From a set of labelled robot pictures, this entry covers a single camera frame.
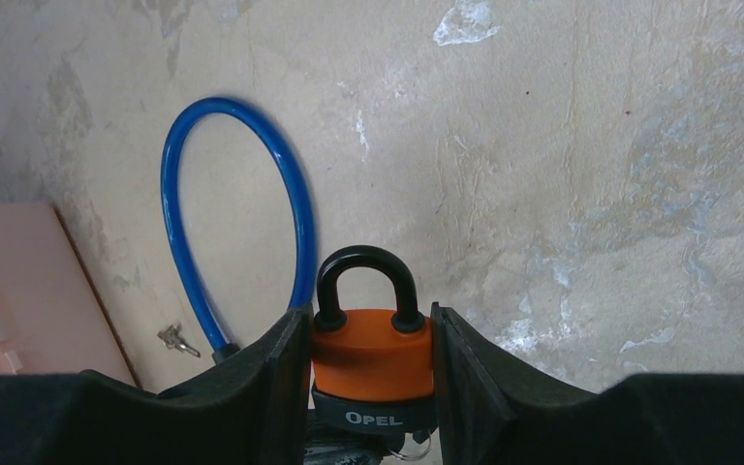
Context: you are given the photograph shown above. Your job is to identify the pink plastic storage box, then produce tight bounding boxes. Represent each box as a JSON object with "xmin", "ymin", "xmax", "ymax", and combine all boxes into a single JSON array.
[{"xmin": 0, "ymin": 203, "xmax": 135, "ymax": 385}]

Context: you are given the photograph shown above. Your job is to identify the blue cable lock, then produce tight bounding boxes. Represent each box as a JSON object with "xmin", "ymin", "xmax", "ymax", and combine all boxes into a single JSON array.
[{"xmin": 160, "ymin": 97, "xmax": 318, "ymax": 364}]

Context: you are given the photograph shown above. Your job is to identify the small silver keys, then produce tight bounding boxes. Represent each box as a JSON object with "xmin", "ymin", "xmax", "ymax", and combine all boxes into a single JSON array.
[{"xmin": 157, "ymin": 325, "xmax": 201, "ymax": 358}]

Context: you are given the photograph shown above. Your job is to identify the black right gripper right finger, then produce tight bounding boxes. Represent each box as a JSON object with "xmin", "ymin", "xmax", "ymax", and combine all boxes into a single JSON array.
[{"xmin": 431, "ymin": 304, "xmax": 744, "ymax": 464}]

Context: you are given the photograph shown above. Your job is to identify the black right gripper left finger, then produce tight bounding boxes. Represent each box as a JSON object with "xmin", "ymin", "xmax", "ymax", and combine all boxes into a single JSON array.
[{"xmin": 0, "ymin": 306, "xmax": 312, "ymax": 464}]

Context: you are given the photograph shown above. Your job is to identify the orange black padlock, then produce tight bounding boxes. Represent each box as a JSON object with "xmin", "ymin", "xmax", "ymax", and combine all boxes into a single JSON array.
[{"xmin": 311, "ymin": 245, "xmax": 437, "ymax": 436}]

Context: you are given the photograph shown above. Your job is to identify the black-headed key bunch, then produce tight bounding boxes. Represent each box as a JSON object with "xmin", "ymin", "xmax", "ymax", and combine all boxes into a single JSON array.
[{"xmin": 303, "ymin": 427, "xmax": 432, "ymax": 464}]

